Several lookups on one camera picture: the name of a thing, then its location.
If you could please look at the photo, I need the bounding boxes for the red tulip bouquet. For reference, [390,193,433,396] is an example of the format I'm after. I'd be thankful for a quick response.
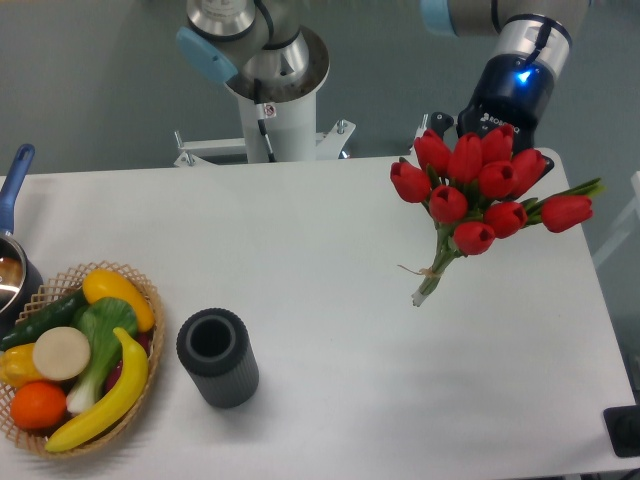
[390,124,604,306]

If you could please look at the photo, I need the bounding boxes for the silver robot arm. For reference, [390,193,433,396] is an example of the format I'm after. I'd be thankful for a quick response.
[176,1,589,166]

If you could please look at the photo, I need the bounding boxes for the woven wicker basket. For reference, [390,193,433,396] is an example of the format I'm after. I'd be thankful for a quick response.
[1,261,165,459]

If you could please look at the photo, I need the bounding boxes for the yellow bell pepper toy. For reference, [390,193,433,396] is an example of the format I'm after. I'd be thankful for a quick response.
[1,343,45,388]

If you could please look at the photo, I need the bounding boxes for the dark green cucumber toy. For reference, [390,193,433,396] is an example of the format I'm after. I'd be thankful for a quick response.
[1,289,88,352]

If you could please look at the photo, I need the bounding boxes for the beige round disc toy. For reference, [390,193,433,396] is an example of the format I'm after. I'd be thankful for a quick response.
[32,327,91,381]

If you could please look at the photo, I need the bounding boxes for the green bok choy toy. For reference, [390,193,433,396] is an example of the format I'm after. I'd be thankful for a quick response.
[67,297,138,415]

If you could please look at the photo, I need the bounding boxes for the black device at table edge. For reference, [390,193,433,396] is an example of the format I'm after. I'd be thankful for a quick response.
[603,405,640,458]

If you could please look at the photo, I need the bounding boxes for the dark grey ribbed vase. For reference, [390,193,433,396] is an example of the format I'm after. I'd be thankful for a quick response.
[176,308,259,409]

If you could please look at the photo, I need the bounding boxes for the yellow plastic banana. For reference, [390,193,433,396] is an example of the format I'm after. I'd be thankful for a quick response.
[45,327,149,453]

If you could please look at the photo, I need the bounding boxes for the red fruit toy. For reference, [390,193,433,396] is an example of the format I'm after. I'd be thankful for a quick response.
[103,332,152,394]

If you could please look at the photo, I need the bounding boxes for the yellow squash toy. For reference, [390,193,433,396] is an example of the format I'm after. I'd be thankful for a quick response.
[82,269,155,332]

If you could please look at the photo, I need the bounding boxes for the blue handled saucepan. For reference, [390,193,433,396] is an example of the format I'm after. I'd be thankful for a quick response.
[1,144,43,336]

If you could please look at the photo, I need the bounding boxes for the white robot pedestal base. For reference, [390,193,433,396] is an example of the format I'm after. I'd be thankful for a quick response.
[177,26,356,163]

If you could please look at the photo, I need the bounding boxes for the orange plastic orange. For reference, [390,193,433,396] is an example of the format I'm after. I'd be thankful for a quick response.
[10,381,67,430]

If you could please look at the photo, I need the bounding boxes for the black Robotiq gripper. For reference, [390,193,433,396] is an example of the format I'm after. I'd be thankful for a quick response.
[429,54,556,179]

